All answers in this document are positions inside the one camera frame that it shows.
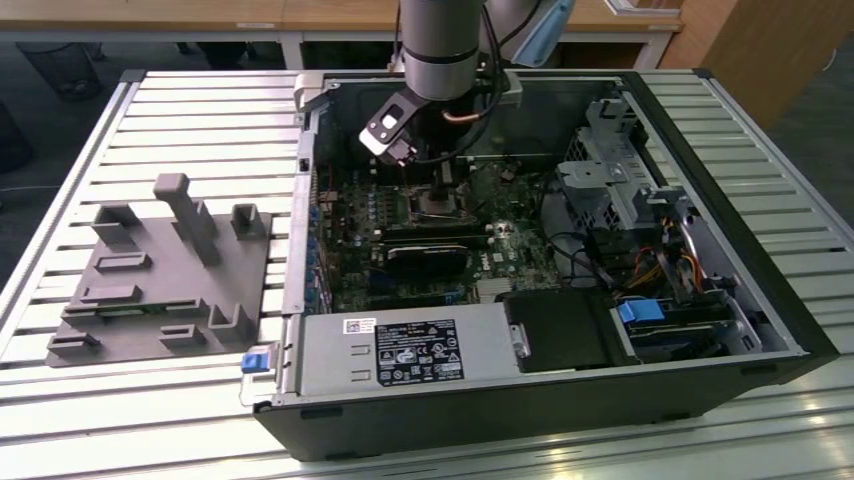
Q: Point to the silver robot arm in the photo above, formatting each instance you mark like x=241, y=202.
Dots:
x=441, y=45

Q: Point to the CPU socket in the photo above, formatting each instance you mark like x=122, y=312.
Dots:
x=415, y=200

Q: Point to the small graphics card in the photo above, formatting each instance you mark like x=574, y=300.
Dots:
x=427, y=262

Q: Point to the green motherboard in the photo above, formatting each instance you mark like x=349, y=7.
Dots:
x=521, y=250

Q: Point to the metal drive cage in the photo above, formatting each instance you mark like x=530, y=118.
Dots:
x=601, y=175

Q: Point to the silver chipset heatsink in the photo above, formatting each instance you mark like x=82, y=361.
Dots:
x=503, y=290

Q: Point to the white book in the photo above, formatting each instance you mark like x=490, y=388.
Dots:
x=634, y=5

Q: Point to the black plastic shroud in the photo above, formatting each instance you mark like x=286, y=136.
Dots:
x=568, y=330

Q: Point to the hard disk in blue carrier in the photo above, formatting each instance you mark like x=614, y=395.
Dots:
x=641, y=312

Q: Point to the silver power supply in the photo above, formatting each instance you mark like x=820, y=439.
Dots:
x=334, y=350

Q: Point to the wooden desk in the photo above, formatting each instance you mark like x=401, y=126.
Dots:
x=167, y=12

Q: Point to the wooden cabinet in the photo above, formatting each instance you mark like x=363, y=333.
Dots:
x=754, y=50

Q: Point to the grey parts rack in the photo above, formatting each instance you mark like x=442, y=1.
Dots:
x=154, y=280

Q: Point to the blue case latch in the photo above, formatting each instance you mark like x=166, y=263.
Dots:
x=257, y=363

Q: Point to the green RAM stick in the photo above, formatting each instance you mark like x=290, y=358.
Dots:
x=147, y=309

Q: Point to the black PC case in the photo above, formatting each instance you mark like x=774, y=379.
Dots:
x=534, y=430

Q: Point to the black mesh waste bin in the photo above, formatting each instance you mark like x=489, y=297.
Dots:
x=60, y=70

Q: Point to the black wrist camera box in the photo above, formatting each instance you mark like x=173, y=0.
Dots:
x=390, y=120

